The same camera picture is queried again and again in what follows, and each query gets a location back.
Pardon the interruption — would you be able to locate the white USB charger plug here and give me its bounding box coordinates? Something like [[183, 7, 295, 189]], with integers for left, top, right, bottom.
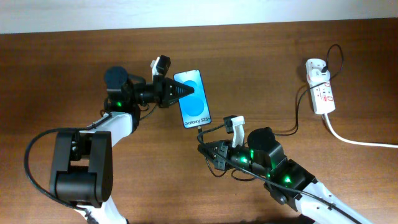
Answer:
[[307, 68, 330, 85]]

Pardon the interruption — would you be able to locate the blue Galaxy smartphone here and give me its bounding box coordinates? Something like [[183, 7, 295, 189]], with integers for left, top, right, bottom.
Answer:
[[174, 70, 211, 129]]

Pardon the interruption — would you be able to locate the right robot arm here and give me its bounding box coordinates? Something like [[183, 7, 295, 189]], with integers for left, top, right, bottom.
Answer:
[[197, 127, 369, 223]]

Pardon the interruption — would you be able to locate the white power strip cord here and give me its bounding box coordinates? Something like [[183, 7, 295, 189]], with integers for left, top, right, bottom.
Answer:
[[322, 113, 398, 149]]

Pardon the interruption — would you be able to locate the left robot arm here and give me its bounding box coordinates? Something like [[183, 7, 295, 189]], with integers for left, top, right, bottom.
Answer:
[[49, 67, 194, 223]]

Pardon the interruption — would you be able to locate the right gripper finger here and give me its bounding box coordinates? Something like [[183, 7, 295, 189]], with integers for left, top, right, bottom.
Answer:
[[198, 147, 219, 167], [198, 141, 223, 149]]

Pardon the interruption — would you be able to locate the white power strip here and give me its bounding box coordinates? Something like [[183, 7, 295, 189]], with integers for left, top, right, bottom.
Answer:
[[305, 58, 335, 115]]

